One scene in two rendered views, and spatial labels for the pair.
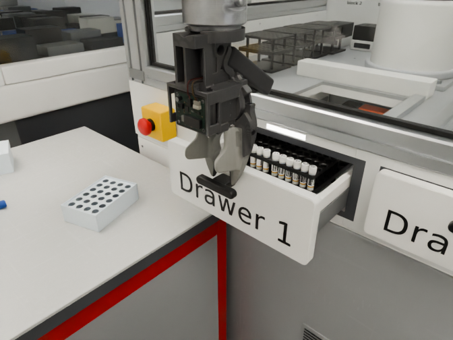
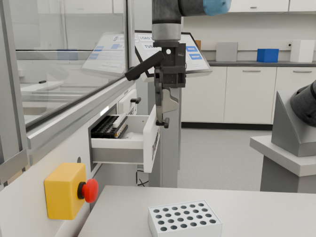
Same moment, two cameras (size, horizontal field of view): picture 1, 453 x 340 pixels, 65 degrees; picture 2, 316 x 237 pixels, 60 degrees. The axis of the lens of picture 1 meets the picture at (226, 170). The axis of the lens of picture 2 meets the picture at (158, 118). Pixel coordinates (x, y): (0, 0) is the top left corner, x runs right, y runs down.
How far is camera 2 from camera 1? 1.09 m
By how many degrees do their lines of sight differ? 113
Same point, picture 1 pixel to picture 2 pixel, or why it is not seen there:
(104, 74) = not seen: outside the picture
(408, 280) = not seen: hidden behind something
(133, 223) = not seen: hidden behind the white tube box
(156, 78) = (38, 145)
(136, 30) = (8, 84)
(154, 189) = (125, 223)
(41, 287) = (258, 203)
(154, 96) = (40, 174)
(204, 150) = (165, 107)
